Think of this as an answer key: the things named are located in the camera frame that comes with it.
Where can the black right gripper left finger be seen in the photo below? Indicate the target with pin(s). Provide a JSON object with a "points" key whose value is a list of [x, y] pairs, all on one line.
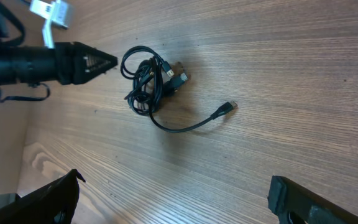
{"points": [[53, 203]]}

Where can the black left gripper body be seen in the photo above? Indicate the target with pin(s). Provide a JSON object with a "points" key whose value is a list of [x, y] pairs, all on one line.
{"points": [[27, 65]]}

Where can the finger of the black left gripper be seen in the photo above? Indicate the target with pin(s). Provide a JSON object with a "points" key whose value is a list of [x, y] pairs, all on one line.
{"points": [[78, 63]]}

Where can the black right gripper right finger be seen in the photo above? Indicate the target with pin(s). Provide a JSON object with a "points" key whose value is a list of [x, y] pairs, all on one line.
{"points": [[293, 203]]}

